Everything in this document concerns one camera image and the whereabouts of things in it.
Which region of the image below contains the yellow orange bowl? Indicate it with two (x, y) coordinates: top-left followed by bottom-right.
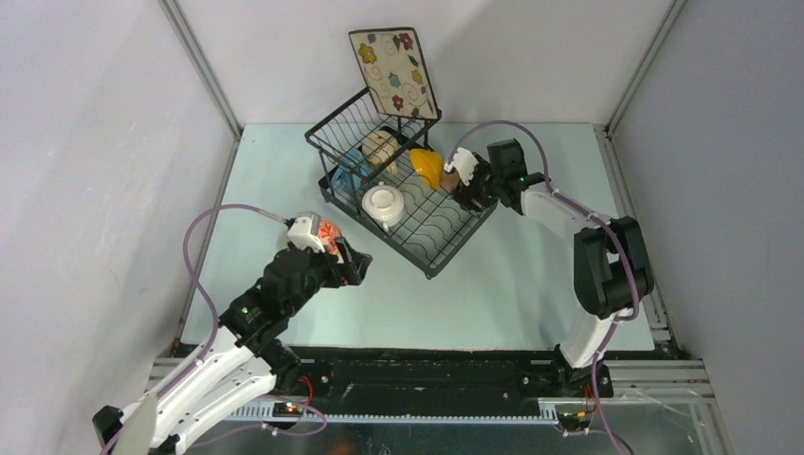
(410, 148), (444, 191)

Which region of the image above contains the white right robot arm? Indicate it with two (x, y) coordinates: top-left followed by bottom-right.
(444, 139), (655, 396)

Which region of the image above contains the left electronics board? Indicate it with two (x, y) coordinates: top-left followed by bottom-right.
(271, 401), (305, 419)

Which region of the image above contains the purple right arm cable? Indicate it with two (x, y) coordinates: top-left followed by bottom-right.
(446, 120), (642, 453)

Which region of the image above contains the orange patterned white bowl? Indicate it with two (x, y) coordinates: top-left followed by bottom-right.
(317, 219), (342, 256)

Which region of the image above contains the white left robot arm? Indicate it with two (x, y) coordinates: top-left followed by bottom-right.
(92, 237), (373, 454)

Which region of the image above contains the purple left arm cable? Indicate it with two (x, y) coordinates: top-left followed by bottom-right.
(97, 203), (328, 455)

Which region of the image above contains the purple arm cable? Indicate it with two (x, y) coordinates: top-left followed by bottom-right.
(446, 120), (642, 453)
(97, 203), (328, 455)

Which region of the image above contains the black wire dish rack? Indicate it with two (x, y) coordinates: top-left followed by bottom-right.
(304, 89), (496, 279)

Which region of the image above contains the tan bowl with dark rim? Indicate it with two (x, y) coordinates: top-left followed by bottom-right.
(440, 173), (461, 193)

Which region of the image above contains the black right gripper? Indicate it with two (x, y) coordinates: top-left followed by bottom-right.
(451, 154), (504, 218)

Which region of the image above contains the square floral ceramic plate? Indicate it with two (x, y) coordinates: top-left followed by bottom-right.
(348, 27), (441, 121)

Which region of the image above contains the blue floral mug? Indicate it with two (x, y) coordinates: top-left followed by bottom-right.
(332, 148), (373, 193)

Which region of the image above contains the electronics board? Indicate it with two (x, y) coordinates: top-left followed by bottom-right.
(271, 401), (305, 419)
(555, 410), (594, 437)

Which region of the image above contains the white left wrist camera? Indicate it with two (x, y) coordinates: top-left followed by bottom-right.
(286, 212), (326, 253)

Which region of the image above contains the beige ceramic mug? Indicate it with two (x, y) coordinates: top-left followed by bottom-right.
(361, 130), (399, 176)

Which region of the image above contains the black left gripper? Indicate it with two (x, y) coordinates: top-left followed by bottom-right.
(283, 236), (371, 317)

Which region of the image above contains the white two-handled soup bowl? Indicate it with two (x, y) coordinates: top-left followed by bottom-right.
(361, 182), (405, 232)

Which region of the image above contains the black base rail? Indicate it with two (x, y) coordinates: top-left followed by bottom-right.
(240, 341), (613, 419)

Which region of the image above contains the right electronics board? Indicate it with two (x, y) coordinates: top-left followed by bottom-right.
(555, 410), (594, 437)

